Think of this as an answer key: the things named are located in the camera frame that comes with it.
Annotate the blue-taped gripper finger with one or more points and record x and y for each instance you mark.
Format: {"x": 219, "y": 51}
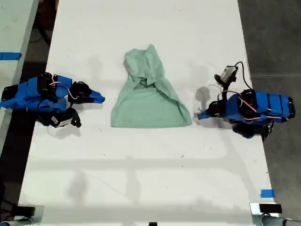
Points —
{"x": 95, "y": 93}
{"x": 207, "y": 112}
{"x": 94, "y": 100}
{"x": 208, "y": 117}

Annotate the pale green t-shirt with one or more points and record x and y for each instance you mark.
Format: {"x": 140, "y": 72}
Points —
{"x": 150, "y": 108}

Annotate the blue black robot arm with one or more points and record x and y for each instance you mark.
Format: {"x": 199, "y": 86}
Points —
{"x": 33, "y": 94}
{"x": 265, "y": 106}

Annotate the long blue tape strip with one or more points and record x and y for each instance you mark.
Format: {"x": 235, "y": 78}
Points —
{"x": 10, "y": 56}

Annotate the white side table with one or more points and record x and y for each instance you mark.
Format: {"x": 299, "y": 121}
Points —
{"x": 11, "y": 35}

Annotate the short blue tape strip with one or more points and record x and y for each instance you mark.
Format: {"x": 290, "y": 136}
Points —
{"x": 267, "y": 193}

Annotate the small black clamp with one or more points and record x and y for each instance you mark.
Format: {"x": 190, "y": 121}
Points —
{"x": 152, "y": 223}

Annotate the black camera box with label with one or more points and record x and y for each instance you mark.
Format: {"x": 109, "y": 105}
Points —
{"x": 61, "y": 120}
{"x": 227, "y": 74}

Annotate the black box on metal bracket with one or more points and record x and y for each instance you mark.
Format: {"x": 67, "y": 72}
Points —
{"x": 270, "y": 208}
{"x": 23, "y": 210}

